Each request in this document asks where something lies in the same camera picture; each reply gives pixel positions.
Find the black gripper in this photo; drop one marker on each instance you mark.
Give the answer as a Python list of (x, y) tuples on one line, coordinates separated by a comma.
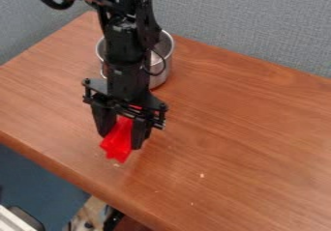
[(122, 94)]

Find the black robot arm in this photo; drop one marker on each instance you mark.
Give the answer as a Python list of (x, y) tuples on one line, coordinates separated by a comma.
[(129, 27)]

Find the white object under table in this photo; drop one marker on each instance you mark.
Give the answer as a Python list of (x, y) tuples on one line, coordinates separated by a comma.
[(11, 222)]

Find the metal pot with handle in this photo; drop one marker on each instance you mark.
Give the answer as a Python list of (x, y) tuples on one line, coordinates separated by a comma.
[(161, 59)]

